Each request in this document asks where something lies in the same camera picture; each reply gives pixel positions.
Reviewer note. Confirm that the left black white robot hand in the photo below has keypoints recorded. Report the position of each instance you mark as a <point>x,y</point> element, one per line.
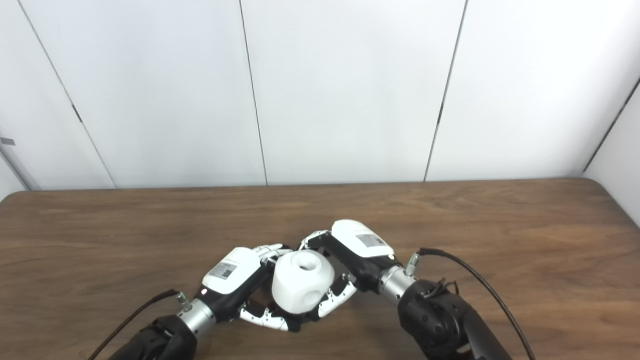
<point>232,275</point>

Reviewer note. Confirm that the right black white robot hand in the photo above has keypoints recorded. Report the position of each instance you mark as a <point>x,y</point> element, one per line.
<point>362,245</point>

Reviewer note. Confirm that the round white plastic piece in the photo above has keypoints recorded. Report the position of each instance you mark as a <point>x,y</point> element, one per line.
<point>300,282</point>

